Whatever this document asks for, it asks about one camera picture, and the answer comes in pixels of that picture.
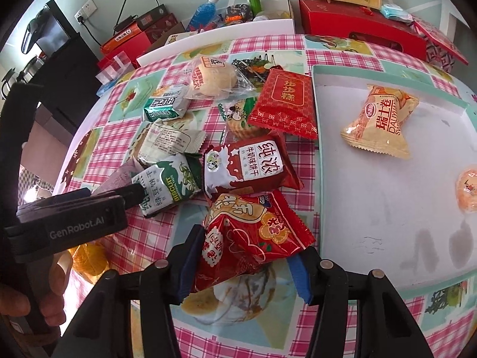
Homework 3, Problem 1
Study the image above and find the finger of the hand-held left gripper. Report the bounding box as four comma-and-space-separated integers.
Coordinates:
119, 183, 145, 209

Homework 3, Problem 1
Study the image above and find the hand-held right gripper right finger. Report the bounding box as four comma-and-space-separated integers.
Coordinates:
287, 248, 435, 358

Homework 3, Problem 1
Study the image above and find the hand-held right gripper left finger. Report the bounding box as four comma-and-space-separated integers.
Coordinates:
52, 225, 207, 358

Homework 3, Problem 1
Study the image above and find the pink white snack packet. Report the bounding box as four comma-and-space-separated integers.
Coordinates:
91, 157, 140, 196

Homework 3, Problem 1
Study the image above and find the green white bean biscuit packet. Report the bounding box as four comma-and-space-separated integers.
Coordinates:
131, 153, 204, 217

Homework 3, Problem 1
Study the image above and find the cream biscuit packet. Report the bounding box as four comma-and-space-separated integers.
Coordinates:
134, 121, 207, 166

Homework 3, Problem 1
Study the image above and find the red snack packet orange flower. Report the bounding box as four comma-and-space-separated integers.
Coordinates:
194, 190, 317, 293

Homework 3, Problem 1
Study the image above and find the white tray with teal rim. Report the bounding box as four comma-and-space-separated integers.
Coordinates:
311, 64, 477, 301

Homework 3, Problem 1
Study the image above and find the red white milk biscuit packet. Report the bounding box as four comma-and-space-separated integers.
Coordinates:
202, 131, 304, 199

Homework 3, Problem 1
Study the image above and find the person's left hand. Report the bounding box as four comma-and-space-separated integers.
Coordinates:
0, 251, 71, 329

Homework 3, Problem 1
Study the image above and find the small green white packet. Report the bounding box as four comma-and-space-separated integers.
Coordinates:
143, 84, 189, 123

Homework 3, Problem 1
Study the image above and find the clear plastic box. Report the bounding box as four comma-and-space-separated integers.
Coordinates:
95, 50, 133, 84

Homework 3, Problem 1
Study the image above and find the clear cartoon cookie packet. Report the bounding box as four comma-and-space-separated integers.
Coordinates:
217, 97, 261, 138

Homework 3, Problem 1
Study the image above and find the black cabinet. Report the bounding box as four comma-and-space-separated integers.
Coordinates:
28, 33, 99, 135

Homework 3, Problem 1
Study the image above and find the bread in clear wrapper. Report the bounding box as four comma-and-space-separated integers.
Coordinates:
185, 55, 258, 101

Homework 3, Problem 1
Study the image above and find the orange flat box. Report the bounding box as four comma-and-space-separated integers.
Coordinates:
100, 22, 150, 55

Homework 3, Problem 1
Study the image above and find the cream printed carton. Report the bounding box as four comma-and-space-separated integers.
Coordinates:
164, 32, 198, 47

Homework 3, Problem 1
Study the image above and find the dark red box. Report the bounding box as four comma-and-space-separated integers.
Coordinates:
136, 4, 179, 43

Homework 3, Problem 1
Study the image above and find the clear dark snack packet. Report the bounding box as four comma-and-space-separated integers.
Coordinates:
231, 57, 278, 86

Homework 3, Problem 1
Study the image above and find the red patterned cake packet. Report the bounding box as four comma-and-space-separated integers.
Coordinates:
248, 68, 318, 140

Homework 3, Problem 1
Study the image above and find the yellow swiss roll packet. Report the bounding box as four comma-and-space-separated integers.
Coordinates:
341, 84, 420, 160

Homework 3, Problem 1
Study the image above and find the black appliance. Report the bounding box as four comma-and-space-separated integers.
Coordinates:
20, 0, 71, 55

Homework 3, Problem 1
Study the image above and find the orange jelly cup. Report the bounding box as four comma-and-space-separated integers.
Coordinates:
455, 169, 477, 213

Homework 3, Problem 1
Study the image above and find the blue liquid bottle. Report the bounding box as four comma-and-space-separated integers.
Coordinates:
185, 0, 220, 32

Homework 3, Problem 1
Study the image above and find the colourful snack bag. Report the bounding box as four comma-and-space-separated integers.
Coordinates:
224, 4, 255, 25

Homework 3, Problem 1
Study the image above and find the white open box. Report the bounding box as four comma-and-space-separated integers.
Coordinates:
257, 0, 295, 21

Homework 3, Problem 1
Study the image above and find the red gift box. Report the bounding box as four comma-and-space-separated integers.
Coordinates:
298, 0, 427, 62

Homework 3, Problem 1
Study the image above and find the red patterned tin box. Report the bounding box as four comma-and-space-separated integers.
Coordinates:
412, 17, 469, 73

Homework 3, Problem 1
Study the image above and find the wet wipes pack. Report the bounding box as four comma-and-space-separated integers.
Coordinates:
380, 3, 414, 23

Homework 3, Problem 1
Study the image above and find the black cable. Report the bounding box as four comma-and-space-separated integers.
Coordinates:
114, 0, 174, 32

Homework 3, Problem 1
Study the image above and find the white wall socket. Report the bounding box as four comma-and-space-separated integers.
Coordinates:
74, 0, 98, 21

